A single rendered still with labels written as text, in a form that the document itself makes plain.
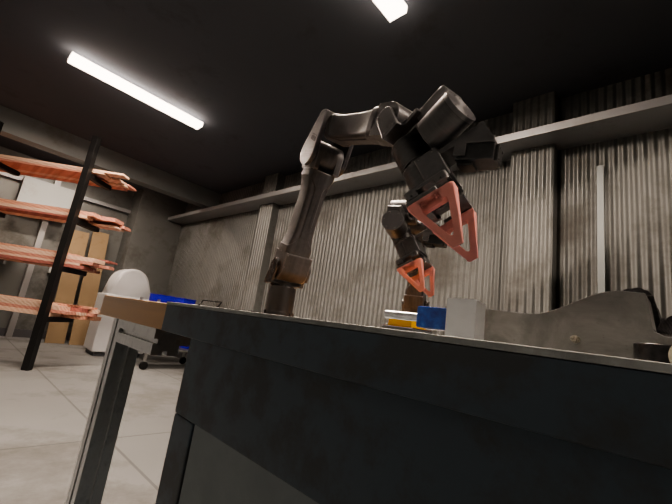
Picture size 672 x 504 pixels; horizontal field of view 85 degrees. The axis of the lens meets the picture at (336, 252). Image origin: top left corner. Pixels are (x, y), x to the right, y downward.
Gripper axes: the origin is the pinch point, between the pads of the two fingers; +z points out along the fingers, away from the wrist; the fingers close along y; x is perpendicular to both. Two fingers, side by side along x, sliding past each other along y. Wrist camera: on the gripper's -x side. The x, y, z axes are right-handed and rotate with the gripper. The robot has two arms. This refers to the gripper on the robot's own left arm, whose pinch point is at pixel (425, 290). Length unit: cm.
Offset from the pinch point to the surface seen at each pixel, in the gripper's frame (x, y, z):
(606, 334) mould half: -28.5, -7.7, 23.7
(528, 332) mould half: -16.9, -5.0, 18.5
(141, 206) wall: 466, 243, -437
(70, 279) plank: 562, 178, -321
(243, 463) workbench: 8, -63, 26
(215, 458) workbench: 12, -62, 24
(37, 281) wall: 602, 150, -331
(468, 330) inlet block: -12.6, -43.9, 19.5
